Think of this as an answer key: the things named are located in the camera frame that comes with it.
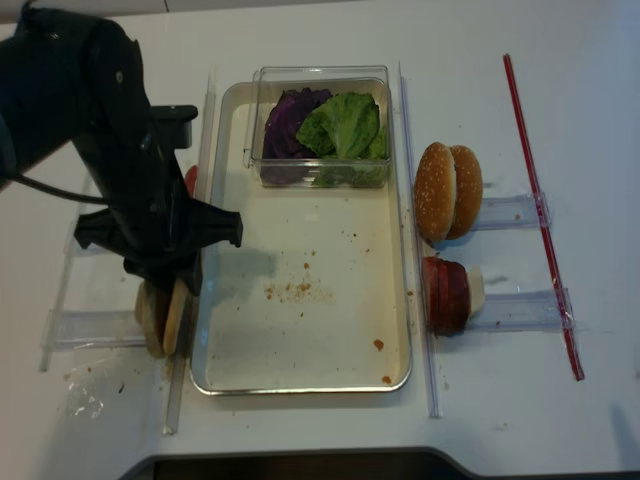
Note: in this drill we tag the metal baking tray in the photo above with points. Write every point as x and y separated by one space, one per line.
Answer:
314 299

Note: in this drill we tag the clear bun holder rail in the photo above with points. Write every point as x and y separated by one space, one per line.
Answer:
68 330
515 212

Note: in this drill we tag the sesame bun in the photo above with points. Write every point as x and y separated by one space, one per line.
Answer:
434 193
469 191

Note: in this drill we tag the red straw strip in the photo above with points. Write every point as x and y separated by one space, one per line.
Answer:
562 300

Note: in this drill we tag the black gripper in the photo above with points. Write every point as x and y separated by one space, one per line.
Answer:
150 220

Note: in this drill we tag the tomato slices stack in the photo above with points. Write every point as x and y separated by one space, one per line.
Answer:
190 179

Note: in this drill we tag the clear patty holder rail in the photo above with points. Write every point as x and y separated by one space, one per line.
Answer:
547 310

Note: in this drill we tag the clear left divider rail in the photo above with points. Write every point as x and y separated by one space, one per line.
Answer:
191 272

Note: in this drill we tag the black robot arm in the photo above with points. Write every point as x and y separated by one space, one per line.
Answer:
70 78

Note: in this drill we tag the clear divider rail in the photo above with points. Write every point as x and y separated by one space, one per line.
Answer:
191 272
434 407

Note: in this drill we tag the bun slice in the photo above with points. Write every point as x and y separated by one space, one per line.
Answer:
150 313
175 313

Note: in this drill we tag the sesame bun top front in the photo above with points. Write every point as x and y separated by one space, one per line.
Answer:
434 193

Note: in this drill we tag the green lettuce leaves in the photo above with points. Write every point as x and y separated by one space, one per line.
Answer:
345 131

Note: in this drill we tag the stack of meat patties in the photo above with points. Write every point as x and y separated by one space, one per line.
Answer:
447 296

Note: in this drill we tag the clear bottom bun holder rail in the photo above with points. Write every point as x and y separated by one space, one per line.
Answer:
68 330

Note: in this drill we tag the clear right divider rail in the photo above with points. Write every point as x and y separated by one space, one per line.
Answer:
434 407

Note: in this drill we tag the purple cabbage leaf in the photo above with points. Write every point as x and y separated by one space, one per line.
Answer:
280 141

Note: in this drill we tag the clear plastic lettuce box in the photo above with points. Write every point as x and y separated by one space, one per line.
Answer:
267 86

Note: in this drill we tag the sesame bun top rear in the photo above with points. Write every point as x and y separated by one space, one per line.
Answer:
469 191

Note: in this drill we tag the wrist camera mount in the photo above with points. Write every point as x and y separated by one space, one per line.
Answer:
175 124

